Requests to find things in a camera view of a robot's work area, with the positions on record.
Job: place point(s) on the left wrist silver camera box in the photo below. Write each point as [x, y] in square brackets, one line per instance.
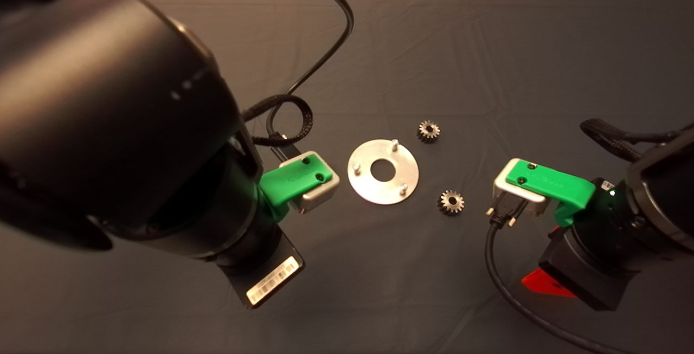
[320, 198]

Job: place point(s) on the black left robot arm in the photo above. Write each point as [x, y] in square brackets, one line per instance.
[108, 99]

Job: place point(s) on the wrist green camera mount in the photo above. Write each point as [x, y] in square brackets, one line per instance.
[293, 183]
[547, 180]

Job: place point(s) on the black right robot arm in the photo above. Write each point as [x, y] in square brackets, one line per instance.
[667, 197]

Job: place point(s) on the left wrist green camera mount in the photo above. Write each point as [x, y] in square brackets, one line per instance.
[293, 183]

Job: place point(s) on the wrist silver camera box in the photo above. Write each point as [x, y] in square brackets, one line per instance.
[501, 185]
[320, 198]

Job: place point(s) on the right wrist green camera mount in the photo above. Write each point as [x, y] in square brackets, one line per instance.
[547, 180]

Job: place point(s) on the round metal carrier plate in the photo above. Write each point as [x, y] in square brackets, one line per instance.
[363, 180]

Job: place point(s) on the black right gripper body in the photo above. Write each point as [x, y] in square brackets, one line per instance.
[588, 281]

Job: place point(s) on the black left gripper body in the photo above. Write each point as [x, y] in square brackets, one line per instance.
[260, 278]

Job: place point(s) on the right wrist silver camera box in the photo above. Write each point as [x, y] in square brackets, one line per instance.
[501, 185]

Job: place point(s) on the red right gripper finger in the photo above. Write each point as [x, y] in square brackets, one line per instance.
[542, 284]
[554, 231]

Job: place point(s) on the dark table cloth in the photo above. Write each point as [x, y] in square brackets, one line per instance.
[406, 289]

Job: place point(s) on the small steel planetary gear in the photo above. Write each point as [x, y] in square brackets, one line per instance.
[445, 205]
[423, 135]

